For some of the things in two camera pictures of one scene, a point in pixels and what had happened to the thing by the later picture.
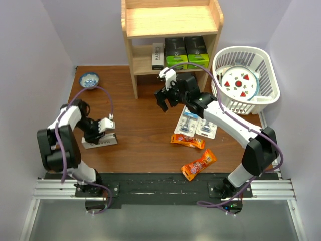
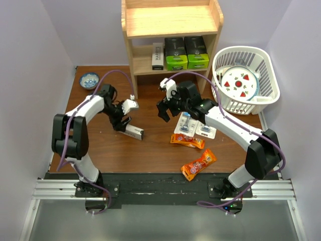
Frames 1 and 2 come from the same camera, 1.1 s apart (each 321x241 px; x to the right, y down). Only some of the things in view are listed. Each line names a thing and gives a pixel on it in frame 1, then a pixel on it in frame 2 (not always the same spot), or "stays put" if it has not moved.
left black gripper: x=94 y=137 to x=118 y=124
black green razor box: x=176 y=52 stays put
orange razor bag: x=187 y=140 stays put
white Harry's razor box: x=158 y=56 stays put
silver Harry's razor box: x=107 y=139 to x=136 y=132
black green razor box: x=196 y=52 stays put
